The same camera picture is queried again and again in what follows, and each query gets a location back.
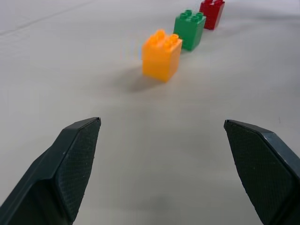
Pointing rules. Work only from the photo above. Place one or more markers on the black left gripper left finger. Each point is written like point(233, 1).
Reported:
point(58, 173)

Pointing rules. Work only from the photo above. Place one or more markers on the orange toy building brick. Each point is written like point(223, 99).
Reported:
point(159, 61)

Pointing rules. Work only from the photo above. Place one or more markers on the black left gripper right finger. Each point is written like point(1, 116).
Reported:
point(262, 168)

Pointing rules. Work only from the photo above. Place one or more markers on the red toy building brick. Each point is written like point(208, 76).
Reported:
point(211, 12)

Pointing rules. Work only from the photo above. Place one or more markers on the green toy building brick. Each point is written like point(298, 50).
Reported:
point(189, 31)

